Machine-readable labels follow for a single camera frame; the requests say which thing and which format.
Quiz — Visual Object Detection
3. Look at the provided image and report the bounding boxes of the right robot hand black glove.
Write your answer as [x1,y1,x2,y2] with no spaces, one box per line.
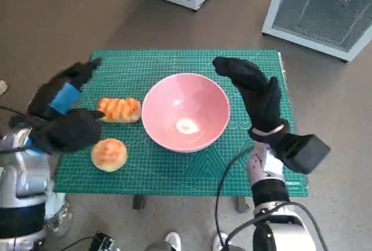
[212,56,282,131]

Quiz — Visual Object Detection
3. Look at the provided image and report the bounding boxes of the left robot hand blue tape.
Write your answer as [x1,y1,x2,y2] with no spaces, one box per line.
[27,58,105,121]

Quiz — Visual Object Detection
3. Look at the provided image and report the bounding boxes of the long braided bread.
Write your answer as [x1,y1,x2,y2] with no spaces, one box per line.
[97,97,142,124]

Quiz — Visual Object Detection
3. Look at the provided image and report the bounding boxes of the pink bowl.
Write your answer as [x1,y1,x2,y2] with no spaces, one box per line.
[141,73,231,153]

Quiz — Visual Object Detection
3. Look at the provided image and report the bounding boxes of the round bread bun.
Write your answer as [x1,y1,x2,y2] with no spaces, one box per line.
[91,138,128,173]

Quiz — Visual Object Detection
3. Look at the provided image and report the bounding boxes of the white mesh cabinet red light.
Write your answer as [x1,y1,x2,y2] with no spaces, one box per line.
[261,0,372,62]

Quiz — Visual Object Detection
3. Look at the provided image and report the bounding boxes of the pale cloth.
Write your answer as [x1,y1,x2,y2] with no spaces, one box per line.
[44,183,74,236]

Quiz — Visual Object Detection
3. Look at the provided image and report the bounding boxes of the green cutting mat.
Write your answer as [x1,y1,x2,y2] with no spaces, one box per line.
[53,49,309,198]

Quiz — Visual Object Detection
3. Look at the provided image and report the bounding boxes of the white shoe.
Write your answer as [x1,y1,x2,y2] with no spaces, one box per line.
[164,232,182,251]
[213,232,229,251]

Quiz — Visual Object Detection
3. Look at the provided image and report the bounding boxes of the black waist device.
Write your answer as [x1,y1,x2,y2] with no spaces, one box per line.
[90,232,115,251]

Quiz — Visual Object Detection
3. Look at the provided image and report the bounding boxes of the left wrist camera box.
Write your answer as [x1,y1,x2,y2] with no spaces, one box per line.
[11,108,103,155]

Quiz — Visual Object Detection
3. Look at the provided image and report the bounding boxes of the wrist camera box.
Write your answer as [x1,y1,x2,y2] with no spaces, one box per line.
[276,133,331,174]
[11,108,103,155]

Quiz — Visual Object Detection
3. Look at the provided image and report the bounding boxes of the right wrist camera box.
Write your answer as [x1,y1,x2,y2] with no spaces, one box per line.
[276,133,331,174]

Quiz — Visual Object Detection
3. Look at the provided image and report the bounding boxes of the long black robot cable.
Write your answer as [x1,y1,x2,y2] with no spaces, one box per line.
[214,145,254,251]

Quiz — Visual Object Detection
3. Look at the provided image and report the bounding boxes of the grey table leg bracket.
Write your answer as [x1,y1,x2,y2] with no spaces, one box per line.
[234,196,251,213]
[133,195,146,210]

